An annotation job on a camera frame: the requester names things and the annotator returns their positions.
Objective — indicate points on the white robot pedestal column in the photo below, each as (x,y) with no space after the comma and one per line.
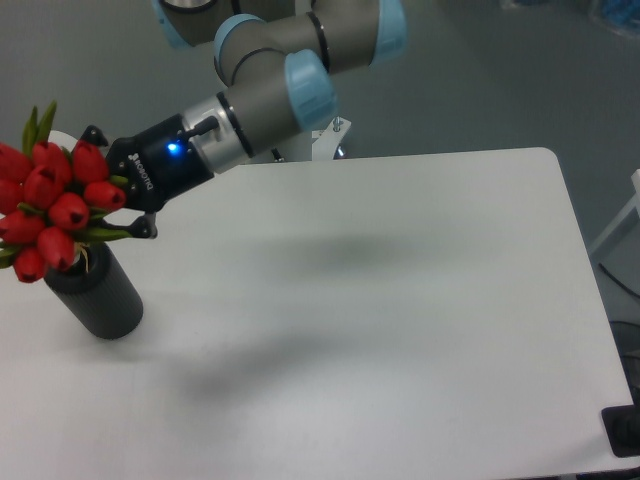
(295,149)

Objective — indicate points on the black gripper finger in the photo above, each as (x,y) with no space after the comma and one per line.
(143,227)
(93,135)

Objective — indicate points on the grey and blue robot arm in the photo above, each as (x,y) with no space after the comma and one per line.
(276,67)

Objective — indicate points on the black clamp at table corner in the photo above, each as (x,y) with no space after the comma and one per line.
(622,429)

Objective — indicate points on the white chair seat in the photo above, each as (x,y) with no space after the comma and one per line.
(63,140)

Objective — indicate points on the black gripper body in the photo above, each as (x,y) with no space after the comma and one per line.
(160,164)

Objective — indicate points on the white pedestal base frame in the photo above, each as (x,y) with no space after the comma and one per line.
(328,145)

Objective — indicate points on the clear bag with blue items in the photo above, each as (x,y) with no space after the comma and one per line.
(618,16)

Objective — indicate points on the white frame at right edge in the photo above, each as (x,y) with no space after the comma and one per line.
(620,225)

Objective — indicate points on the red tulip bouquet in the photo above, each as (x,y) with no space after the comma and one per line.
(54,201)

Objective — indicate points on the dark grey ribbed vase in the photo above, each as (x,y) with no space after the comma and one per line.
(98,292)

